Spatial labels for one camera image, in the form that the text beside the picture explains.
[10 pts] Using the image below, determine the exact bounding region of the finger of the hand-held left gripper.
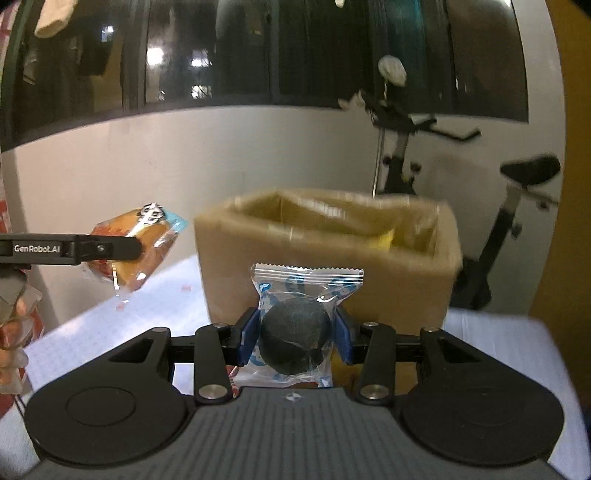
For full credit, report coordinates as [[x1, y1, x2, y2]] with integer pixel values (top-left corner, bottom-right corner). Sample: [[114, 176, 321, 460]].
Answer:
[[76, 234, 145, 267]]

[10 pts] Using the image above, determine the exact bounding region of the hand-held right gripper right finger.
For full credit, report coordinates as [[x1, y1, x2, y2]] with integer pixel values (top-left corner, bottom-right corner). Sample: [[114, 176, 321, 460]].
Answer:
[[335, 306, 485, 407]]

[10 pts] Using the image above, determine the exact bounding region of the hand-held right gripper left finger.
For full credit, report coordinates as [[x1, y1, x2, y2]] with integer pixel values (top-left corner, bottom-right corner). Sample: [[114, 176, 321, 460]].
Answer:
[[108, 306, 262, 406]]

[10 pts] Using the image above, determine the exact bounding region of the black ball snack packet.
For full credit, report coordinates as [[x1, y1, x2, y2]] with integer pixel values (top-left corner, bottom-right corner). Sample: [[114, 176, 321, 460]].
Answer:
[[229, 262, 365, 388]]

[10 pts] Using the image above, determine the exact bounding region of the orange bread packet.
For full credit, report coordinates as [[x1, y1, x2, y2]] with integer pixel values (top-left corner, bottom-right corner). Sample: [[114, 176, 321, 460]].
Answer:
[[83, 202, 190, 303]]

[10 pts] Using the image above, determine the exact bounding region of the lined cardboard box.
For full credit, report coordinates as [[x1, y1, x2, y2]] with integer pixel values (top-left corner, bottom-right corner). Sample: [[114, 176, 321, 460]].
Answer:
[[194, 187, 464, 398]]

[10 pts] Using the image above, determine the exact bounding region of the yellow snack packet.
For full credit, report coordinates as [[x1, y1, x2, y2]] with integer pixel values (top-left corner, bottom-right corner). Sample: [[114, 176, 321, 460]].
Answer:
[[369, 226, 398, 250]]

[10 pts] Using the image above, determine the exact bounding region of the person's left hand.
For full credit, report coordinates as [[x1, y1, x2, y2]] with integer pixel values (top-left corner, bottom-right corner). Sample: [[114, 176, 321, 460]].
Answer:
[[0, 268, 42, 395]]

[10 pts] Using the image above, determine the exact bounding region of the checkered table cloth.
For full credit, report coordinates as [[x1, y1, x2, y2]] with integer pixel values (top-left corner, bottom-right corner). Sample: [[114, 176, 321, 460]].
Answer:
[[21, 256, 580, 480]]

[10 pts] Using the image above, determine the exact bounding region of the thin metal pole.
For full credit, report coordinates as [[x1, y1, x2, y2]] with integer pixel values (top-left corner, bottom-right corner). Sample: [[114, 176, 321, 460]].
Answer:
[[370, 84, 389, 197]]

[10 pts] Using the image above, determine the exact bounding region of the black exercise bike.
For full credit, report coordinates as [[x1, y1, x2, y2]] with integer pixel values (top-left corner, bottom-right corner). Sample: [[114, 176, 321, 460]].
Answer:
[[339, 90, 561, 310]]

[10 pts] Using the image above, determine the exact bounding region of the beige hanging towel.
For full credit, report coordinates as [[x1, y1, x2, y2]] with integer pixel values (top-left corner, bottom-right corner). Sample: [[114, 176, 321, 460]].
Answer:
[[34, 0, 75, 38]]

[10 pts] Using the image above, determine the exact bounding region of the wooden door panel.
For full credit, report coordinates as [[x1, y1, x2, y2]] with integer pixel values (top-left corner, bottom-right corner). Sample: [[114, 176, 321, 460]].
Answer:
[[529, 0, 591, 324]]

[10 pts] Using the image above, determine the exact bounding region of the dark framed window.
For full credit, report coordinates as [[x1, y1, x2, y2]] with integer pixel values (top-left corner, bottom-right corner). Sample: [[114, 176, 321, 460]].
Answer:
[[0, 0, 529, 153]]

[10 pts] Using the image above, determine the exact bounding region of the white bag on pole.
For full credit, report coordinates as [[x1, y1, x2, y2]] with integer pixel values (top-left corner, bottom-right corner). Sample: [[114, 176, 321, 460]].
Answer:
[[378, 55, 407, 86]]

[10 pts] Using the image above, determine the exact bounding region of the white cloth on handlebar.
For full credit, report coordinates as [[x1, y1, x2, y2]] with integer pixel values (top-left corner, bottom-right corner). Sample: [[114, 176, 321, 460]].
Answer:
[[338, 92, 370, 110]]

